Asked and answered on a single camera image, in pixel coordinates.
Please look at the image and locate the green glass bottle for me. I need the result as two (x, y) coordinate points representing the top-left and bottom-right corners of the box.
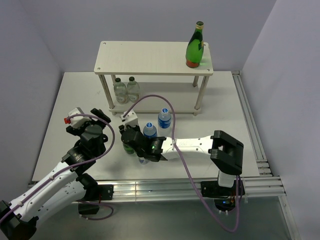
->
(122, 143), (136, 155)
(185, 21), (204, 68)

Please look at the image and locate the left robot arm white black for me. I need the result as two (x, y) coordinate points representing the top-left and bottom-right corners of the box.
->
(0, 107), (111, 240)

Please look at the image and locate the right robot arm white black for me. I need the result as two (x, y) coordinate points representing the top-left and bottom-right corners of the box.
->
(119, 124), (244, 195)

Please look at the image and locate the white two-tier wooden shelf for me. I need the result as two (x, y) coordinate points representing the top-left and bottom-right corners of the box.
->
(94, 41), (214, 116)

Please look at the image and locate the water bottle blue cap front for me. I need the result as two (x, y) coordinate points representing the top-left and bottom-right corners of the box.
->
(143, 122), (158, 139)

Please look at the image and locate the water bottle blue cap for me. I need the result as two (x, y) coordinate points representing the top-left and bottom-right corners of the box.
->
(143, 122), (158, 139)
(157, 108), (172, 137)

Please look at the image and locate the silver energy drink can left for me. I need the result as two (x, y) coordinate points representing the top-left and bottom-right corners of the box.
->
(138, 157), (150, 165)

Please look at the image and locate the clear soda water bottle left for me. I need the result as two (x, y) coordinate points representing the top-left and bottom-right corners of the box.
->
(113, 77), (128, 105)

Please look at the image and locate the clear soda water bottle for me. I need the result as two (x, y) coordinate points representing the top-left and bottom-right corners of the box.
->
(127, 76), (141, 103)
(113, 77), (128, 105)

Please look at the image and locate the water bottle blue cap rear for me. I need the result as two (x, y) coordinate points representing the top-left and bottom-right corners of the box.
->
(157, 108), (172, 137)

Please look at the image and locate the clear soda water bottle right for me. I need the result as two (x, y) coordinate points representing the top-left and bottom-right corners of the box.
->
(127, 76), (141, 103)

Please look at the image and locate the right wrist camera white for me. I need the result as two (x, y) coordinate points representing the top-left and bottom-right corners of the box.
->
(119, 110), (139, 128)

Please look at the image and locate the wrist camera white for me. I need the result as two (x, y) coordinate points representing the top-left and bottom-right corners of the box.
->
(64, 107), (90, 129)
(119, 110), (139, 128)

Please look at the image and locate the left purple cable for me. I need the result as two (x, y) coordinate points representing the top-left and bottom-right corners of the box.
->
(0, 113), (116, 226)

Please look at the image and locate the purple cable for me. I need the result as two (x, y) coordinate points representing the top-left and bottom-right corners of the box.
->
(0, 113), (116, 226)
(126, 94), (242, 233)

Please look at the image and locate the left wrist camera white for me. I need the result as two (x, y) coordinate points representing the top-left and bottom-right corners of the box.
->
(64, 107), (90, 129)

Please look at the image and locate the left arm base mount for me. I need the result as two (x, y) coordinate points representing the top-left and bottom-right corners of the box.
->
(77, 184), (114, 217)

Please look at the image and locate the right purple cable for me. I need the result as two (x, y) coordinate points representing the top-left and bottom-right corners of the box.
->
(126, 94), (242, 233)

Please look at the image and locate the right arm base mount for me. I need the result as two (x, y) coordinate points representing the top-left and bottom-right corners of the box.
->
(200, 180), (246, 214)

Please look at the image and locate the aluminium frame rail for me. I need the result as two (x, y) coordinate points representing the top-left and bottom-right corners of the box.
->
(27, 70), (301, 240)

